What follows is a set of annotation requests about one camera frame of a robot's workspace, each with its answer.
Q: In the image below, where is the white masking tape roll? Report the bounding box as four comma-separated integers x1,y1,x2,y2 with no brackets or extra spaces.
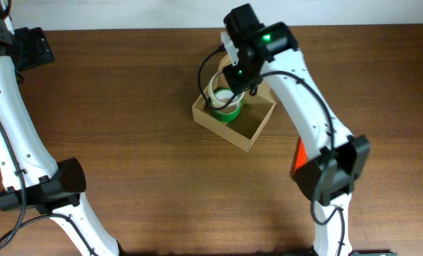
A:
208,72,244,110

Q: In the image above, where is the brown cardboard box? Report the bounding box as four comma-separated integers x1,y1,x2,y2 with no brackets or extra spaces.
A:
191,53,279,154

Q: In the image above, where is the green tape roll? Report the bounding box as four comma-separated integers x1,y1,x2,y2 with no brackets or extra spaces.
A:
211,89,243,123

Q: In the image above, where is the orange utility knife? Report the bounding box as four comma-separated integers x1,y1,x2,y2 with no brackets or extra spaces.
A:
291,138,307,177

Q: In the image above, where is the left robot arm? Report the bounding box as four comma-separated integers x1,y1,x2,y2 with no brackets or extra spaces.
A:
0,0,124,255

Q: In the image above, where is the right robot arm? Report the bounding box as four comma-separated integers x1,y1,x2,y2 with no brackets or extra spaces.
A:
221,4,393,256

